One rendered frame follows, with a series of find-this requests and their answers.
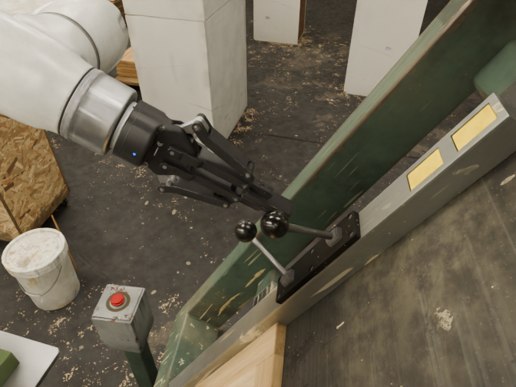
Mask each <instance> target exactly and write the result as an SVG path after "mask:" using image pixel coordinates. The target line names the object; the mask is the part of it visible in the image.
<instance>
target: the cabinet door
mask: <svg viewBox="0 0 516 387"><path fill-rule="evenodd" d="M285 338H286V326H284V325H283V324H281V323H279V322H277V323H276V324H274V325H273V326H272V327H270V328H269V329H268V330H267V331H265V332H264V333H263V334H262V335H261V336H259V337H258V338H257V339H255V340H254V341H253V342H251V343H250V344H249V345H248V346H247V347H245V348H244V349H243V350H241V351H240V352H239V353H237V354H236V355H235V356H234V357H233V358H232V359H230V360H229V361H228V362H226V363H225V364H224V365H222V366H221V367H220V368H219V369H218V370H217V371H215V372H214V373H212V374H211V375H210V376H208V377H207V378H206V379H204V380H203V381H202V382H201V383H200V384H199V385H197V386H196V387H281V385H282V375H283V357H284V348H285Z"/></svg>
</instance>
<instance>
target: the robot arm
mask: <svg viewBox="0 0 516 387"><path fill-rule="evenodd" d="M127 43H128V30H127V28H126V25H125V22H124V19H123V17H122V16H121V13H120V11H119V9H118V8H117V7H116V6H115V5H113V4H112V3H111V2H109V1H108V0H52V1H49V2H47V3H45V4H43V5H41V6H39V7H38V8H36V9H34V10H32V11H30V12H28V13H26V14H22V13H15V14H13V15H10V14H9V13H7V12H4V11H2V10H0V113H1V114H3V115H5V116H7V117H10V118H11V119H14V120H16V121H18V122H21V123H23V124H26V125H28V126H30V127H34V128H38V129H43V130H47V131H51V132H54V133H56V134H59V135H61V136H63V137H64V138H65V139H67V140H70V141H74V142H75V143H77V144H80V145H81V146H83V147H86V148H87V149H89V150H91V151H93V152H95V153H97V154H100V155H106V154H107V153H108V152H109V151H110V150H111V148H112V149H113V151H112V154H113V155H114V156H116V157H119V158H120V159H122V160H125V161H127V162H128V163H130V164H133V165H134V166H136V167H139V166H141V165H143V166H146V167H148V168H149V169H150V170H151V171H152V172H153V173H154V174H156V175H157V176H158V179H159V181H160V184H159V186H158V188H157V189H158V190H159V191H160V192H161V193H171V194H179V195H182V196H185V197H189V198H192V199H195V200H199V201H202V202H205V203H209V204H213V205H215V206H218V207H222V208H229V207H230V205H231V204H232V203H238V202H240V203H242V204H244V205H246V206H248V207H250V208H253V209H254V210H257V211H260V210H262V211H264V212H267V211H269V210H281V211H283V212H284V213H285V215H287V217H288V218H290V217H291V216H292V209H293V202H292V201H291V200H289V199H287V198H285V197H283V196H281V195H280V194H278V193H276V192H274V191H273V188H272V187H271V186H270V185H268V184H266V183H264V182H262V181H261V180H258V179H256V178H255V177H254V176H253V171H254V167H255V163H254V162H253V161H252V160H251V159H249V158H248V156H246V155H245V154H244V153H243V152H242V151H241V150H239V149H238V148H237V147H236V146H234V145H233V144H232V143H231V142H229V141H228V140H227V139H226V138H225V137H224V136H223V135H222V134H220V133H219V132H218V131H217V130H215V129H214V128H213V127H212V125H211V124H210V122H209V121H208V119H207V117H206V115H205V114H202V113H199V114H198V115H197V116H196V118H195V119H193V120H192V121H188V122H186V123H184V122H183V121H179V120H173V119H170V118H169V117H168V116H167V115H166V114H165V113H164V112H163V111H161V110H159V109H157V108H155V107H153V106H152V105H150V104H148V103H146V102H144V101H142V100H140V101H138V102H137V103H136V101H137V92H136V91H135V90H134V89H133V88H130V87H129V86H127V85H125V84H123V83H121V82H120V81H118V80H116V79H114V78H112V77H111V76H109V75H108V73H109V72H110V71H111V70H112V69H113V68H114V67H115V66H116V65H117V64H118V62H119V61H120V60H121V59H122V58H123V56H124V53H125V51H126V49H127ZM197 138H199V140H200V141H201V142H202V143H203V144H204V145H205V146H204V145H203V144H201V143H199V142H197V141H196V140H195V139H197ZM207 148H209V149H210V150H211V151H213V152H211V151H209V150H208V149H207ZM197 155H198V156H197ZM222 198H223V199H222Z"/></svg>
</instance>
